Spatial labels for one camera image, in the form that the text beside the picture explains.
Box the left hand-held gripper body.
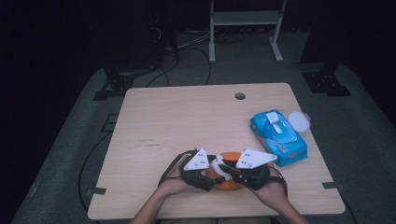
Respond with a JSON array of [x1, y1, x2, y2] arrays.
[[178, 147, 217, 192]]

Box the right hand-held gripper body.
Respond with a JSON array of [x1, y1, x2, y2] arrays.
[[234, 147, 278, 191]]

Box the orange plush toy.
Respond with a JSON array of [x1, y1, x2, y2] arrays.
[[206, 151, 244, 191]]

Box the white wet wipe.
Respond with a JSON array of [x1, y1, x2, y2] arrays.
[[211, 154, 233, 182]]

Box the blue wet wipe pack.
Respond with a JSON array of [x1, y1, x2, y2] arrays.
[[249, 108, 312, 168]]

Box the person's left hand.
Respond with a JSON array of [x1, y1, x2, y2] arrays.
[[155, 155, 196, 198]]

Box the person's right hand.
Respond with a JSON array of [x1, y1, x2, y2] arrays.
[[250, 161, 288, 208]]

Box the black tape strip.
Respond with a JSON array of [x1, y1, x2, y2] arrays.
[[86, 186, 107, 197], [321, 181, 346, 191]]

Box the black tape floor outline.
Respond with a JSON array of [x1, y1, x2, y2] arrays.
[[100, 112, 120, 133]]

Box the black stand base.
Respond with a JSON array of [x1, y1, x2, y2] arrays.
[[92, 52, 158, 102], [300, 60, 353, 98]]

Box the left hand-held gripper cable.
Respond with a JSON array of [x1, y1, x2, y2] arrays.
[[157, 148, 199, 188]]

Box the hand-held gripper cable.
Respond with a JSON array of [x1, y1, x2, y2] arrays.
[[267, 165, 290, 198], [157, 148, 199, 188]]

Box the right hand-held gripper cable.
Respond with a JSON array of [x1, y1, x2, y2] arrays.
[[267, 165, 290, 198]]

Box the long black floor cable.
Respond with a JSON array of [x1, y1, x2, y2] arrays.
[[78, 130, 114, 217]]

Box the white floor cables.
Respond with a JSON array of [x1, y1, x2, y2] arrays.
[[177, 30, 213, 50]]

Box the white metal stand frame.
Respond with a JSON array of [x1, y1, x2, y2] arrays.
[[208, 0, 288, 64]]

